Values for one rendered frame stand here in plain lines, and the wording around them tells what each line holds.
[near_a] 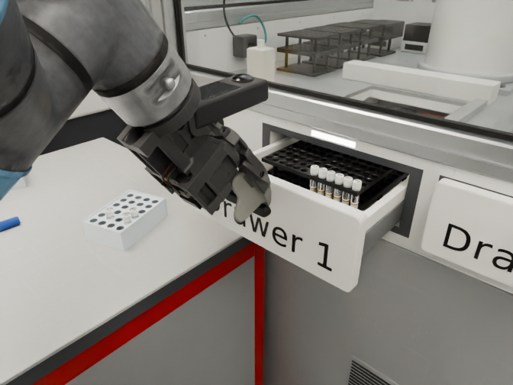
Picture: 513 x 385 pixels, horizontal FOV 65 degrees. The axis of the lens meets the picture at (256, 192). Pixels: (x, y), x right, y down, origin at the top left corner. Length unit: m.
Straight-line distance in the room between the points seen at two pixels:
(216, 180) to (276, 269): 0.47
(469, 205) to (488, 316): 0.17
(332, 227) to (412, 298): 0.26
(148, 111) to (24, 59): 0.15
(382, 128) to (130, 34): 0.39
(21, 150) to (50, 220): 0.56
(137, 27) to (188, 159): 0.14
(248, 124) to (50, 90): 0.51
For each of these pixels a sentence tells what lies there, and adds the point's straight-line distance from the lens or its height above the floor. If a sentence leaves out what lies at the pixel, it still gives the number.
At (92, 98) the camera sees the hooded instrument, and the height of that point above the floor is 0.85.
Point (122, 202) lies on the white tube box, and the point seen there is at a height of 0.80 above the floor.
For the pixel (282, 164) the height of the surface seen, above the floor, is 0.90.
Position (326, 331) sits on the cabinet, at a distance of 0.87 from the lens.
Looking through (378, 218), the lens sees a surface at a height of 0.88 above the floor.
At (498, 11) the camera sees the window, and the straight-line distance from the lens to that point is 0.56.
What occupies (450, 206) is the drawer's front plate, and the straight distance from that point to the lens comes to 0.58.
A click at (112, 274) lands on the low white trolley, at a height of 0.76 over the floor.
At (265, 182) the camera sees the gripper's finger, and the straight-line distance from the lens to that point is 0.47.
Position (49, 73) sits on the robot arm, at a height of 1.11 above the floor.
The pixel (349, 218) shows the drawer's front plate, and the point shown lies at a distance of 0.47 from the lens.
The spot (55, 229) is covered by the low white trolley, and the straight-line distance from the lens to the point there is 0.81.
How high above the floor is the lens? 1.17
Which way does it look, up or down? 29 degrees down
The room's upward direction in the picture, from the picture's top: straight up
